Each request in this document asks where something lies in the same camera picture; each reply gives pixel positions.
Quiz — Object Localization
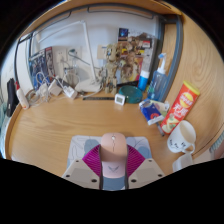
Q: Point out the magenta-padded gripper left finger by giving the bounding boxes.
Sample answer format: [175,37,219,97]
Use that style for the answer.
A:
[62,143,103,191]

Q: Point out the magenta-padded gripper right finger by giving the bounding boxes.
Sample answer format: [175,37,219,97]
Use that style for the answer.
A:
[125,143,166,191]

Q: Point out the pink computer mouse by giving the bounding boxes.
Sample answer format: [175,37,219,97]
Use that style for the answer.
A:
[99,132,129,179]

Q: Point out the grey patterned mouse pad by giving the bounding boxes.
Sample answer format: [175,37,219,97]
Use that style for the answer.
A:
[66,134,154,192]

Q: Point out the white plastic container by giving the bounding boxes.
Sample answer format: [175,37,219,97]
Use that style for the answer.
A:
[172,152,195,173]

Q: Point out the dark pen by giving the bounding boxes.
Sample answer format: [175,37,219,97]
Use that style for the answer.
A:
[154,121,166,137]

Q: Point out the white mug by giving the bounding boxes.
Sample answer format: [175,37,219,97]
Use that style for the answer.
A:
[166,119,198,155]

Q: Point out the blue tissue packet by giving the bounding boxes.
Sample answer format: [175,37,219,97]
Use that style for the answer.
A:
[138,98,170,126]

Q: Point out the red chip can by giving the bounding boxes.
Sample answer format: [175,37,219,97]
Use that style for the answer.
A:
[160,80,201,135]

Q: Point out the black ruler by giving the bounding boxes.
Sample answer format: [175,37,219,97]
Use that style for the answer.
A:
[82,96,116,101]

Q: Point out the small white desk clock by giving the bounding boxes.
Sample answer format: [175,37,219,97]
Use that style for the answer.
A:
[114,93,127,106]

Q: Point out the teal round tin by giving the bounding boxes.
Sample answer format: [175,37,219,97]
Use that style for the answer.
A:
[118,85,144,104]

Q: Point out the small white plug charger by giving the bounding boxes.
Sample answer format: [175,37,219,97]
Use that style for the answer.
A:
[63,85,78,99]

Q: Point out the clear blue pump bottle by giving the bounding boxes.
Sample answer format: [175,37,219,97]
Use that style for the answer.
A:
[147,53,169,102]

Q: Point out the white power adapter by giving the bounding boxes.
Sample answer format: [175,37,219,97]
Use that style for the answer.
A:
[48,79,63,97]

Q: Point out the white multi-port charger block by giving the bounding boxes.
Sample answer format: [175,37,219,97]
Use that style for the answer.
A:
[39,83,50,98]

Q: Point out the blue white tube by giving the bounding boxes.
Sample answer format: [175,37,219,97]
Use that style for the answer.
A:
[137,69,151,92]

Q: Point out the white pump bottle red cap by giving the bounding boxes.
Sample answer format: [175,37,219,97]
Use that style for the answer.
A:
[14,81,30,110]

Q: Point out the wooden tree creature figure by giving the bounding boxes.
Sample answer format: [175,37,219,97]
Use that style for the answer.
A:
[101,42,123,95]
[119,39,142,84]

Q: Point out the blue robot model kit box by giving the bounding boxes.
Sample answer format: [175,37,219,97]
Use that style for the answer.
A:
[28,46,56,91]

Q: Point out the dark blue picture card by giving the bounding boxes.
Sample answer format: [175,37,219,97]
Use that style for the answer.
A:
[118,28,130,42]

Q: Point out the white wall socket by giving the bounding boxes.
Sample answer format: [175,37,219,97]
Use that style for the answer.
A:
[56,49,68,64]

